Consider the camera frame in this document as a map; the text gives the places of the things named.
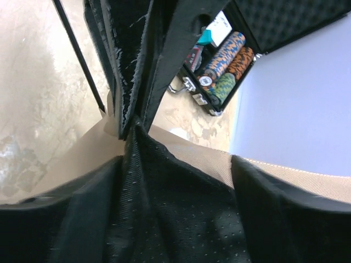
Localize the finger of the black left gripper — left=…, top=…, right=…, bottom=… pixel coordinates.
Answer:
left=138, top=0, right=228, bottom=130
left=84, top=1, right=154, bottom=139

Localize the beige fabric pet tent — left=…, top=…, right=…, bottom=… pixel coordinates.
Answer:
left=1, top=95, right=350, bottom=262

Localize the black poker chip case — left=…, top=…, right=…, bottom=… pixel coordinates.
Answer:
left=168, top=1, right=350, bottom=116

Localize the brown chip stack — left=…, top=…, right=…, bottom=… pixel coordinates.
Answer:
left=227, top=47, right=254, bottom=81

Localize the green chip stack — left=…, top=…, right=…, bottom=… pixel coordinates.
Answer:
left=209, top=73, right=236, bottom=106

